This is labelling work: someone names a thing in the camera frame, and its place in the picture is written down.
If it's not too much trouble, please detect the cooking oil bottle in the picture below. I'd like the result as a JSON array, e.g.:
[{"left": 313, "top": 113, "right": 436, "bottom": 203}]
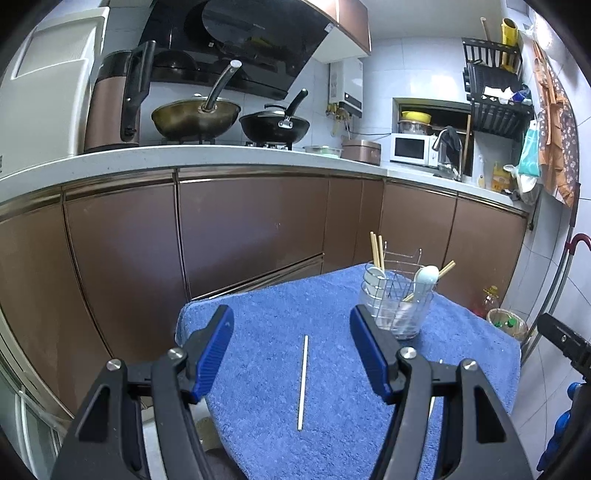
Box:
[{"left": 482, "top": 285, "right": 502, "bottom": 319}]

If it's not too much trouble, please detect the black range hood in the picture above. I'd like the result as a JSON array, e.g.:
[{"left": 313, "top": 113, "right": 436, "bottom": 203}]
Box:
[{"left": 139, "top": 0, "right": 338, "bottom": 100}]

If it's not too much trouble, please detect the white kitchen countertop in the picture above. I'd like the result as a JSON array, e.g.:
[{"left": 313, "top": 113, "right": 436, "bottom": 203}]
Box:
[{"left": 0, "top": 143, "right": 532, "bottom": 215}]

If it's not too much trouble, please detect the golden wok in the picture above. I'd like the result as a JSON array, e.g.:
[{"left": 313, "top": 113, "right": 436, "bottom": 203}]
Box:
[{"left": 151, "top": 60, "right": 243, "bottom": 141}]

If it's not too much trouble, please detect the woven basket with bottles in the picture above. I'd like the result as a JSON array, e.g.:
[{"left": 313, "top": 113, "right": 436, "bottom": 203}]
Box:
[{"left": 487, "top": 308, "right": 529, "bottom": 342}]

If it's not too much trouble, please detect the white refrigerator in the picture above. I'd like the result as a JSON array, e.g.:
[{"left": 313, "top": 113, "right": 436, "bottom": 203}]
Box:
[{"left": 0, "top": 7, "right": 110, "bottom": 181}]

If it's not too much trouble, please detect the person's right hand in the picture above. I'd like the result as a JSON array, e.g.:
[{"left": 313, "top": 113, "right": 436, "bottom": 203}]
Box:
[{"left": 545, "top": 381, "right": 581, "bottom": 470}]

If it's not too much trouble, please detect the brown kitchen cabinet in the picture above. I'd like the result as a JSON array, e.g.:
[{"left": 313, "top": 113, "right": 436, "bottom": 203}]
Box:
[{"left": 0, "top": 168, "right": 532, "bottom": 416}]

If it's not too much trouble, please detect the blue towel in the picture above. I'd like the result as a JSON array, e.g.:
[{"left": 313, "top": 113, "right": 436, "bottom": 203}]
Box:
[{"left": 174, "top": 263, "right": 522, "bottom": 480}]

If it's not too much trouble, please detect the yellow stacked pot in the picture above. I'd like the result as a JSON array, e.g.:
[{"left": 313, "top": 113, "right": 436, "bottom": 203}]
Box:
[{"left": 399, "top": 110, "right": 432, "bottom": 136}]

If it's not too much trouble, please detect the light blue ceramic spoon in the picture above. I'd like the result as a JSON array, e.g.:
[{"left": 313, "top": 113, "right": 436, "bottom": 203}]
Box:
[{"left": 396, "top": 265, "right": 439, "bottom": 326}]

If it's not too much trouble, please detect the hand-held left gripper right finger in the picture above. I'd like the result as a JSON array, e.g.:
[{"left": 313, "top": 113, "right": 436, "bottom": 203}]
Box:
[{"left": 349, "top": 305, "right": 539, "bottom": 480}]

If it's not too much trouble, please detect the white microwave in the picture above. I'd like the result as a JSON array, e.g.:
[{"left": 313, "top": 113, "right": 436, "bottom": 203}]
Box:
[{"left": 390, "top": 132, "right": 439, "bottom": 167}]

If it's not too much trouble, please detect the gas stove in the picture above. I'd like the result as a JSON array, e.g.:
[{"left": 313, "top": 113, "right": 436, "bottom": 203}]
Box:
[{"left": 157, "top": 136, "right": 296, "bottom": 151}]

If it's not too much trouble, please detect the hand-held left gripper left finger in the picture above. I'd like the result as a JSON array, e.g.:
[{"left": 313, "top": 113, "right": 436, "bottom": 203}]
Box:
[{"left": 48, "top": 305, "right": 235, "bottom": 480}]

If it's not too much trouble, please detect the brown rice cooker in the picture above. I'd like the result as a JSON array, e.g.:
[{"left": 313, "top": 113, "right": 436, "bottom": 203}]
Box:
[{"left": 342, "top": 138, "right": 383, "bottom": 167}]

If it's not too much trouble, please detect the rose electric thermo pot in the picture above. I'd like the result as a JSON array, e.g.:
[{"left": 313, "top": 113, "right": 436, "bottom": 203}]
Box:
[{"left": 84, "top": 41, "right": 158, "bottom": 154}]

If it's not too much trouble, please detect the metal kitchen faucet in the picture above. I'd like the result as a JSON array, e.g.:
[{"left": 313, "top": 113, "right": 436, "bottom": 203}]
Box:
[{"left": 431, "top": 128, "right": 464, "bottom": 181}]

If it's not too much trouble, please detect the black dish rack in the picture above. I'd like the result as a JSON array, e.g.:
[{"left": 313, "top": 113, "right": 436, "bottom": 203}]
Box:
[{"left": 462, "top": 37, "right": 536, "bottom": 139}]

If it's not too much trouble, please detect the black frying pan with lid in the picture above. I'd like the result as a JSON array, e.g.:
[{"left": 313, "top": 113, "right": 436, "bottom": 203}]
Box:
[{"left": 239, "top": 89, "right": 311, "bottom": 145}]

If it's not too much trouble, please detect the brown upper cabinet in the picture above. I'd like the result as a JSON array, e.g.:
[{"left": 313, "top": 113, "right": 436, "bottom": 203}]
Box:
[{"left": 302, "top": 0, "right": 372, "bottom": 65}]

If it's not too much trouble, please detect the teal hanging bag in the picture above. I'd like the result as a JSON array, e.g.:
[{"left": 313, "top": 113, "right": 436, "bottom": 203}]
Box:
[{"left": 517, "top": 121, "right": 542, "bottom": 178}]

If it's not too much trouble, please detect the white water heater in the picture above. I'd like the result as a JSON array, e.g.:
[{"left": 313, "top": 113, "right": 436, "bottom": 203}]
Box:
[{"left": 329, "top": 59, "right": 364, "bottom": 114}]

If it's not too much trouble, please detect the wire utensil holder clear tray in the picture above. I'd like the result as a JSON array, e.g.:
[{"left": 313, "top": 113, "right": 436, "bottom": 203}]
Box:
[{"left": 359, "top": 248, "right": 437, "bottom": 340}]

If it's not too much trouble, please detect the orange patterned apron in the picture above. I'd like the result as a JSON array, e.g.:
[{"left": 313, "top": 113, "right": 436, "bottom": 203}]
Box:
[{"left": 531, "top": 41, "right": 581, "bottom": 208}]

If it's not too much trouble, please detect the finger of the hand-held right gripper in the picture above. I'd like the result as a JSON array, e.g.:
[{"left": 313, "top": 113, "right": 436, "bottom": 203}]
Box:
[{"left": 537, "top": 313, "right": 591, "bottom": 371}]

